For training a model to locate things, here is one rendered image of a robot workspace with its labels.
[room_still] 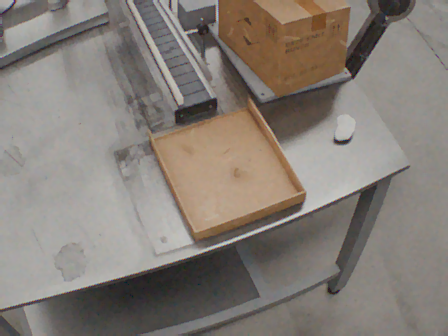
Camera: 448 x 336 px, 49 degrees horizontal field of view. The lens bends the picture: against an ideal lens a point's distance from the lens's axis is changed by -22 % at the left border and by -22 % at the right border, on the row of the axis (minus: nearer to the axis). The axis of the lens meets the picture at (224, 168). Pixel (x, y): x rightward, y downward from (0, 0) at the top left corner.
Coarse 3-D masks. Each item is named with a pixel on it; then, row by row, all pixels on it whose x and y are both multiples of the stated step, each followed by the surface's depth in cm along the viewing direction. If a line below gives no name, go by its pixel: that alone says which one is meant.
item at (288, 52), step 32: (224, 0) 148; (256, 0) 134; (288, 0) 135; (320, 0) 136; (224, 32) 159; (256, 32) 142; (288, 32) 131; (320, 32) 138; (256, 64) 151; (288, 64) 141; (320, 64) 148
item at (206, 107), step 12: (120, 0) 177; (132, 24) 166; (168, 24) 165; (144, 48) 158; (192, 60) 154; (156, 72) 152; (204, 84) 149; (168, 96) 146; (168, 108) 149; (192, 108) 145; (204, 108) 147; (216, 108) 149; (180, 120) 147
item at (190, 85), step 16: (144, 0) 174; (144, 16) 168; (160, 16) 168; (160, 32) 162; (160, 48) 158; (176, 48) 157; (176, 64) 153; (176, 80) 149; (192, 80) 149; (192, 96) 146; (208, 96) 146
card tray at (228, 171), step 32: (192, 128) 146; (224, 128) 145; (256, 128) 146; (160, 160) 136; (192, 160) 140; (224, 160) 140; (256, 160) 140; (288, 160) 135; (192, 192) 135; (224, 192) 135; (256, 192) 135; (288, 192) 135; (192, 224) 125; (224, 224) 126
